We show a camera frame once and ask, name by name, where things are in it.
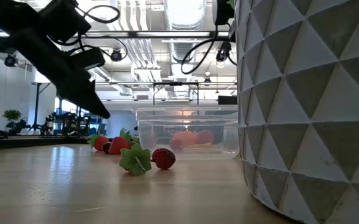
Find black ceiling spotlight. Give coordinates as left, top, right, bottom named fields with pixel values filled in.
left=215, top=40, right=232, bottom=63
left=4, top=53, right=19, bottom=68
left=110, top=48, right=123, bottom=62

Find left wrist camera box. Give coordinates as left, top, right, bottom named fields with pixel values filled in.
left=69, top=46, right=106, bottom=72

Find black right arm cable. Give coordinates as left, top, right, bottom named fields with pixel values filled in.
left=180, top=23, right=238, bottom=75

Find dark red raspberry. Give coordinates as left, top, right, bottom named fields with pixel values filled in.
left=151, top=147, right=177, bottom=170

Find background black robot arms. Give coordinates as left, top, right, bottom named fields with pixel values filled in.
left=40, top=111, right=91, bottom=138

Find clear plastic tupperware container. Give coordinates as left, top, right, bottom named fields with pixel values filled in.
left=134, top=106, right=241, bottom=160

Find black aluminium table frame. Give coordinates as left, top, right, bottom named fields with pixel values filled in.
left=0, top=136, right=111, bottom=152

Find background green potted plant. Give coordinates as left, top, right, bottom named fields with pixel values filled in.
left=1, top=109, right=22, bottom=130

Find red strawberry with green leaves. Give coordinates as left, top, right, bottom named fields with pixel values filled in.
left=87, top=134, right=110, bottom=152
left=108, top=128, right=134, bottom=156

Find white geometric planter pot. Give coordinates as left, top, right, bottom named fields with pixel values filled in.
left=234, top=0, right=359, bottom=224

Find orange toy fruit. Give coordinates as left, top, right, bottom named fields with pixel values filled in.
left=172, top=131, right=197, bottom=149

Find black background workstation frame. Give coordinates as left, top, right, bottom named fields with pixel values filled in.
left=152, top=82, right=200, bottom=106
left=31, top=81, right=83, bottom=131

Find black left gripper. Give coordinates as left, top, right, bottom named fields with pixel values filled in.
left=0, top=27, right=111, bottom=120

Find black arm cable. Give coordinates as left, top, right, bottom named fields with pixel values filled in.
left=180, top=23, right=238, bottom=75
left=47, top=4, right=129, bottom=63

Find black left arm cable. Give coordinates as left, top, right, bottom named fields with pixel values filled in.
left=47, top=4, right=129, bottom=63

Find pink red toy fruit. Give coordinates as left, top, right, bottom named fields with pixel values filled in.
left=195, top=129, right=215, bottom=146

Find black desk monitor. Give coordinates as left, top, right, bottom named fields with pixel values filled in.
left=218, top=95, right=238, bottom=106

